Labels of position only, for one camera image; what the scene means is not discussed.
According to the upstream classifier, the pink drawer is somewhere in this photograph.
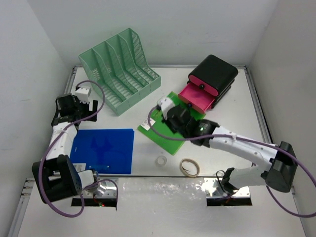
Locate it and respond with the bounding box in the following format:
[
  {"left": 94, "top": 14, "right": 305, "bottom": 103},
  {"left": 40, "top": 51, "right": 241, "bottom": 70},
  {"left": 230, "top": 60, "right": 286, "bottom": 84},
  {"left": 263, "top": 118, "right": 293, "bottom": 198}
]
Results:
[
  {"left": 178, "top": 82, "right": 215, "bottom": 114},
  {"left": 189, "top": 75, "right": 219, "bottom": 96}
]

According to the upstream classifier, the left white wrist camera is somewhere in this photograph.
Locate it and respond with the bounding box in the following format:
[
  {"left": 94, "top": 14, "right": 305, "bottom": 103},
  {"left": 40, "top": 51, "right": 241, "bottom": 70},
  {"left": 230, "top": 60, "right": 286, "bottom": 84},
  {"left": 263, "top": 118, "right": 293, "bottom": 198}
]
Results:
[{"left": 75, "top": 86, "right": 91, "bottom": 104}]

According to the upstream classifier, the blue file folder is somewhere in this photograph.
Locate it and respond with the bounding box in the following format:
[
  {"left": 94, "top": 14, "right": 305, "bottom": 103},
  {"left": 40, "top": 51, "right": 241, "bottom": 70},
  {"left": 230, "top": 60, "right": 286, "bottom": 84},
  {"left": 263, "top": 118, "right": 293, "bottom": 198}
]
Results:
[{"left": 70, "top": 129, "right": 135, "bottom": 174}]

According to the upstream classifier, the clear tape roll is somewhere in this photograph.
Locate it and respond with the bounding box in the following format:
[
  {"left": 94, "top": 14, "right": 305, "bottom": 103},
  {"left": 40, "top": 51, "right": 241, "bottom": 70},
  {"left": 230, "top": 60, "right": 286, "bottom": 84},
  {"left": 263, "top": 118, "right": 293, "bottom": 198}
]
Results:
[{"left": 155, "top": 156, "right": 167, "bottom": 166}]

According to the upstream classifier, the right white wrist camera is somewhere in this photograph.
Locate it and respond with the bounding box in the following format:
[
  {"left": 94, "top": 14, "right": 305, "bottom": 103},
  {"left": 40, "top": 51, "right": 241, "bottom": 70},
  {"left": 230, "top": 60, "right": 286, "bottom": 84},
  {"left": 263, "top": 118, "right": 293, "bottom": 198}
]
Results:
[{"left": 157, "top": 96, "right": 175, "bottom": 120}]

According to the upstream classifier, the brown tape roll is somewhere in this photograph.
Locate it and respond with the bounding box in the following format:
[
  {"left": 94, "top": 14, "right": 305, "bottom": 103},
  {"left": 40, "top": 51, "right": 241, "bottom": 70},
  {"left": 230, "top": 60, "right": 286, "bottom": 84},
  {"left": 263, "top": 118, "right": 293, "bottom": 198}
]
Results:
[{"left": 179, "top": 158, "right": 200, "bottom": 178}]

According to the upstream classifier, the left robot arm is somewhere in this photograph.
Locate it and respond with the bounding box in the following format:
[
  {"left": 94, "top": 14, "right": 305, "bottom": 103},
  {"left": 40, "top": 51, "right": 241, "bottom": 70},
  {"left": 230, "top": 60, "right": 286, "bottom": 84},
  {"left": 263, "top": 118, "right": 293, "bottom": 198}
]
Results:
[{"left": 42, "top": 92, "right": 98, "bottom": 202}]

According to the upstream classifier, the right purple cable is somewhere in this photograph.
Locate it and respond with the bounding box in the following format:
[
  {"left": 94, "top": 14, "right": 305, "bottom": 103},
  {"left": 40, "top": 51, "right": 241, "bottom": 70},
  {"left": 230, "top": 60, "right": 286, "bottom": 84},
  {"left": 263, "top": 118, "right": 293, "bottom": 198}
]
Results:
[{"left": 147, "top": 106, "right": 316, "bottom": 218}]

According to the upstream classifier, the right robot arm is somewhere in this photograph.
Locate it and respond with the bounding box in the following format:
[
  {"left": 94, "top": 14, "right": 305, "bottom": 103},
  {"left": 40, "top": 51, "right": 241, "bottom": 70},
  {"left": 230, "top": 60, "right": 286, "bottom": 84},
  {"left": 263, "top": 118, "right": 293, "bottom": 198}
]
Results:
[{"left": 159, "top": 105, "right": 297, "bottom": 197}]

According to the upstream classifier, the black drawer cabinet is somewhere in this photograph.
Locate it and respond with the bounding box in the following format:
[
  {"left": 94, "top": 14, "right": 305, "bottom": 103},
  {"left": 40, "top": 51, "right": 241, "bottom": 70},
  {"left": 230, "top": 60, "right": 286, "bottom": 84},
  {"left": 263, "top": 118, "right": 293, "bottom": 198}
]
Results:
[{"left": 188, "top": 54, "right": 238, "bottom": 108}]

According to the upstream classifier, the pink top drawer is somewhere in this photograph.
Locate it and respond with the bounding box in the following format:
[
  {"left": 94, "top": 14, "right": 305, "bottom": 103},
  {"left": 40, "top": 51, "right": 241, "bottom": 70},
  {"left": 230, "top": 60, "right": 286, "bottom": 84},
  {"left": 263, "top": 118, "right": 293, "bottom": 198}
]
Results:
[{"left": 189, "top": 75, "right": 219, "bottom": 96}]

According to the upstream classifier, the white front panel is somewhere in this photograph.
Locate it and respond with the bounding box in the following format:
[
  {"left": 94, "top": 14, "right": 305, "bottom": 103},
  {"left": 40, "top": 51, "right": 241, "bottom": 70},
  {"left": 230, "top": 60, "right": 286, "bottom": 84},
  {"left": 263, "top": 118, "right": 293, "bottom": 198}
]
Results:
[{"left": 19, "top": 178, "right": 305, "bottom": 237}]

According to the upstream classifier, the mint green file organizer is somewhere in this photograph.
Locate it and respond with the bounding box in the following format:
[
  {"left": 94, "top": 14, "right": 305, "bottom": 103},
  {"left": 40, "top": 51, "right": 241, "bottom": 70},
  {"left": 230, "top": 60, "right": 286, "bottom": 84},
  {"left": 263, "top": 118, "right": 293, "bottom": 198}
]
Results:
[{"left": 79, "top": 28, "right": 161, "bottom": 116}]

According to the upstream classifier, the green clip file folder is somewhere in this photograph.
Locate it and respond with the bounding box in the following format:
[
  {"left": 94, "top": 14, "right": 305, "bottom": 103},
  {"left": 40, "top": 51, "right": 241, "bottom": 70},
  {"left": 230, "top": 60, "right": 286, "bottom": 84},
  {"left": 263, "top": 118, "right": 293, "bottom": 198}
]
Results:
[{"left": 137, "top": 91, "right": 206, "bottom": 156}]

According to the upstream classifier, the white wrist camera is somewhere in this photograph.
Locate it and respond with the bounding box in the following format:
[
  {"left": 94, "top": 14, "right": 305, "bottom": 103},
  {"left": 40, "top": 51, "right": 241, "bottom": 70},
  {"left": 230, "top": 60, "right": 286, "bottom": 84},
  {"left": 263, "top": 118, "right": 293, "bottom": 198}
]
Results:
[
  {"left": 75, "top": 86, "right": 91, "bottom": 104},
  {"left": 157, "top": 96, "right": 175, "bottom": 120}
]

